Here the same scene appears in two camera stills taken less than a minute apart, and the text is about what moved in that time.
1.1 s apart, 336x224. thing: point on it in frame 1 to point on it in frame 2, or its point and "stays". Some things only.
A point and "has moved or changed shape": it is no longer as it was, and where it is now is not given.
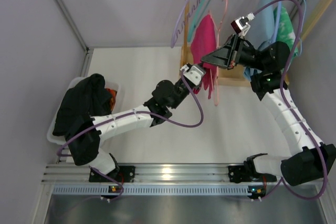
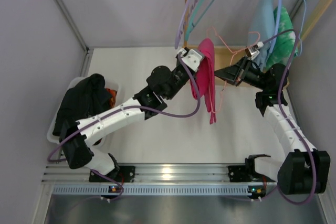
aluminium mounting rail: [72, 172] stays
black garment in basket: [87, 98] stays
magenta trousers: [204, 42] has moved or changed shape
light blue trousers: [262, 32] stays
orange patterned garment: [113, 99] stays
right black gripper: [235, 51] to [240, 69]
